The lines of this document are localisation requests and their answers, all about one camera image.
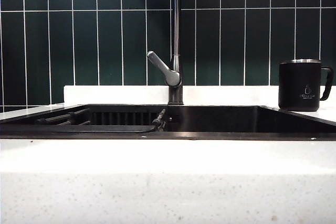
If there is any black steel-rimmed coffee mug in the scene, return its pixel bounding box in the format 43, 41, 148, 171
278, 59, 335, 112

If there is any black undermount kitchen sink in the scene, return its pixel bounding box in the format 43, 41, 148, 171
0, 103, 336, 141

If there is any black sink drain rack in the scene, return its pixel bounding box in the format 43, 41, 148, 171
34, 107, 167, 133

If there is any gunmetal tall kitchen faucet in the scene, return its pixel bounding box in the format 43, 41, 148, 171
167, 0, 184, 106

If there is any grey faucet lever handle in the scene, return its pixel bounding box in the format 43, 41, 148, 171
146, 50, 182, 87

